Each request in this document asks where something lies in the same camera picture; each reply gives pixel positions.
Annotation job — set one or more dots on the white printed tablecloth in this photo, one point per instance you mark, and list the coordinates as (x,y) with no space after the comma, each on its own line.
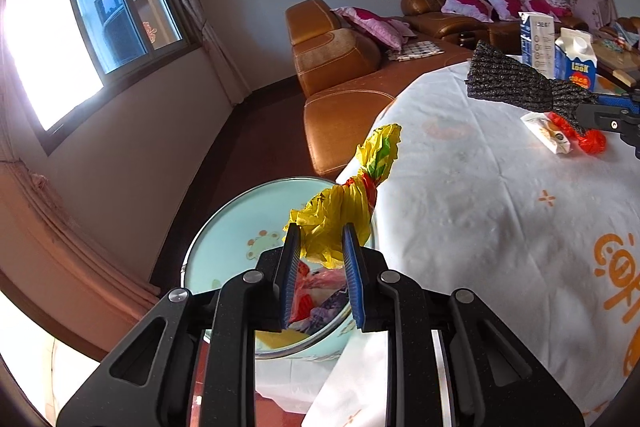
(475,207)

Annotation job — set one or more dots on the bright yellow plastic bag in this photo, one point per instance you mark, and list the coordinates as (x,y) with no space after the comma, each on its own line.
(340,207)

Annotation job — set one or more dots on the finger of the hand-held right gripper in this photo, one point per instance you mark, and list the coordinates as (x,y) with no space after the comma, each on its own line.
(620,101)
(605,119)

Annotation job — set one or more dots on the dark speckled snack packet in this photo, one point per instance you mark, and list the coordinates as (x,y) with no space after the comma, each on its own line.
(520,82)

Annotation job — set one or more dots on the long beige curtain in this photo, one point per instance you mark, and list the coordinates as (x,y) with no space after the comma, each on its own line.
(65,227)

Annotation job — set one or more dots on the sliding glass window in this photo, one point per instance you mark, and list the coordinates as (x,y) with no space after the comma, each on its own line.
(120,22)

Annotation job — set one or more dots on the pink floral pillow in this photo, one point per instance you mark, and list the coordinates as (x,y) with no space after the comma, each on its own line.
(540,4)
(505,6)
(370,24)
(465,3)

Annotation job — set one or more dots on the flat yellow packet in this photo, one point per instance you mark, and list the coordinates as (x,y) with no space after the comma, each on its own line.
(280,341)

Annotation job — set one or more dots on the pink red plastic wrapper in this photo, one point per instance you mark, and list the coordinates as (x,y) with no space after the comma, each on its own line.
(312,289)

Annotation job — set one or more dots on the brown leather chaise sofa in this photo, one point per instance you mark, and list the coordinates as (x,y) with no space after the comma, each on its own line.
(340,107)

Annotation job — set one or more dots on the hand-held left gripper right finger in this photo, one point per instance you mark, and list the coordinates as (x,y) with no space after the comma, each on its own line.
(354,282)

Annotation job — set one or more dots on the checkered cloth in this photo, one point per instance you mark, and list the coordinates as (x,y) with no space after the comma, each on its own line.
(415,51)

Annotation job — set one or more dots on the wooden coffee table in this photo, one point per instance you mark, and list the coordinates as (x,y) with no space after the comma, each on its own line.
(620,57)

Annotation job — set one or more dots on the small white snack packet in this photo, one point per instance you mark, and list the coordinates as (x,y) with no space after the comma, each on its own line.
(547,134)

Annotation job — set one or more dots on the pink covered chair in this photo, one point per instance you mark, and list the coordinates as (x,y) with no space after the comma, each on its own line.
(595,4)

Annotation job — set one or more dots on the mint green cartoon trash bin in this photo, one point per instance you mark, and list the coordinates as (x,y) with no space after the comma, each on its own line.
(235,217)

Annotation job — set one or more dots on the purple patterned wrapper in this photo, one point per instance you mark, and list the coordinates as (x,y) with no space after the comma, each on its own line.
(327,311)

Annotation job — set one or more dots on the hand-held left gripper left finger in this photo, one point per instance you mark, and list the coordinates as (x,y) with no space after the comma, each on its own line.
(291,287)

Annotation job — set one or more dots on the gable top blue carton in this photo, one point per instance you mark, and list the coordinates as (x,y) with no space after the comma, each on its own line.
(577,62)

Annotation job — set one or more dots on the narrow beige curtain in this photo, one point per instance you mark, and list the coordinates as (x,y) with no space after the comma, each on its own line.
(200,22)

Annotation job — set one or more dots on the tall blue white carton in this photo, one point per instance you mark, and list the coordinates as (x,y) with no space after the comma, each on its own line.
(537,44)

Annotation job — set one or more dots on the red crinkled wrapper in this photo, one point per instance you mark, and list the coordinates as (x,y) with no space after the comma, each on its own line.
(592,141)

